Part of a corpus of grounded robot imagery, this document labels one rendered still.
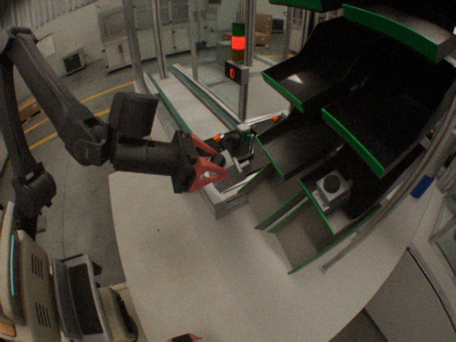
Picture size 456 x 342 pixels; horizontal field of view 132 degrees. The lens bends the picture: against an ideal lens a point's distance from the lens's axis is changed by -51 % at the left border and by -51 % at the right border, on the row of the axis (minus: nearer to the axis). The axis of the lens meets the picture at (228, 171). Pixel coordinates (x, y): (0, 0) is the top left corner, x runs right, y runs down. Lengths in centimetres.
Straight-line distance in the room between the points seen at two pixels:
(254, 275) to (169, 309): 28
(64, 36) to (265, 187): 862
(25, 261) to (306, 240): 68
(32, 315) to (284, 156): 65
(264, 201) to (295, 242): 15
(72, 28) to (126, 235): 830
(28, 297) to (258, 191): 67
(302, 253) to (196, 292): 33
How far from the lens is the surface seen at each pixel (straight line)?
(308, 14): 46
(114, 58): 580
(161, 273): 70
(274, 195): 58
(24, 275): 52
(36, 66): 45
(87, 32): 859
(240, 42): 81
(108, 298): 83
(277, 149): 47
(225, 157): 40
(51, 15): 901
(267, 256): 70
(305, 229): 55
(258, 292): 66
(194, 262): 69
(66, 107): 37
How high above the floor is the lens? 151
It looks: 48 degrees down
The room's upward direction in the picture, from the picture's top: straight up
